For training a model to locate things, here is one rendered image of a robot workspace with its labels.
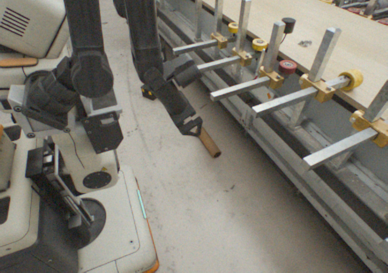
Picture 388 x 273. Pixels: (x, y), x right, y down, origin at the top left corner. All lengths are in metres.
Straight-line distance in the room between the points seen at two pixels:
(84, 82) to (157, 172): 1.39
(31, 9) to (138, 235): 1.06
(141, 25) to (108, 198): 1.12
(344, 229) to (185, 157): 1.12
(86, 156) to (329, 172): 0.94
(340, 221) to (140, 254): 1.13
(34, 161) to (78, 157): 0.21
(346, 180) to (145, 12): 0.94
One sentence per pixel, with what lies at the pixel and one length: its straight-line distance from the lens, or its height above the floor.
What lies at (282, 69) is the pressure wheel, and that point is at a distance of 1.25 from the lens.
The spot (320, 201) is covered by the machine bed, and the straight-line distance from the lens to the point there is 1.70.
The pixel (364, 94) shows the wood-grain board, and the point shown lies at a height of 0.90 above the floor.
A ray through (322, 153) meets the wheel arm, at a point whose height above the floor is 0.96.
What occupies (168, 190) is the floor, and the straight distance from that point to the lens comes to 1.75.
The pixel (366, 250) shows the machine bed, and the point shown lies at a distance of 1.67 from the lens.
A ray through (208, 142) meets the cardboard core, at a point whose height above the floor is 0.08.
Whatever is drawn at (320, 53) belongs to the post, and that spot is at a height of 1.08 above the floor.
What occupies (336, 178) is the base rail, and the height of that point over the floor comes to 0.69.
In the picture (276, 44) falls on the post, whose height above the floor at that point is 1.02.
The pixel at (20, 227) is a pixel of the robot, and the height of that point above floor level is 0.80.
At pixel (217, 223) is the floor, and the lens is 1.64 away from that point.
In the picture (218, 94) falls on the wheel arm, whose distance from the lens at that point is 1.07.
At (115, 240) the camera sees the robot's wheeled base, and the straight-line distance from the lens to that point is 1.36.
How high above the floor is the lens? 1.51
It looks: 46 degrees down
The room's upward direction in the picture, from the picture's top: straight up
